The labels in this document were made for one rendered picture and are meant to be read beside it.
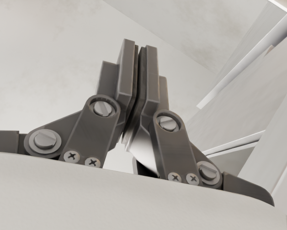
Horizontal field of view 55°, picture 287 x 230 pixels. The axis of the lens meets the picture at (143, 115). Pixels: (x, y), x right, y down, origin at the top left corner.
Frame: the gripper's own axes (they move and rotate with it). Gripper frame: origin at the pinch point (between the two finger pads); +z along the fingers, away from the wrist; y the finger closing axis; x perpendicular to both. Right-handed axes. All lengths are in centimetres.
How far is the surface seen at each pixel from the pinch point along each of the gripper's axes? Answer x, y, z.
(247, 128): -8.9, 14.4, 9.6
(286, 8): -3.0, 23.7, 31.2
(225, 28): -69, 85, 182
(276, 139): -3.6, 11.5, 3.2
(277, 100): -4.5, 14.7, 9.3
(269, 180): -3.6, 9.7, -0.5
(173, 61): -132, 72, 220
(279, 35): -12, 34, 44
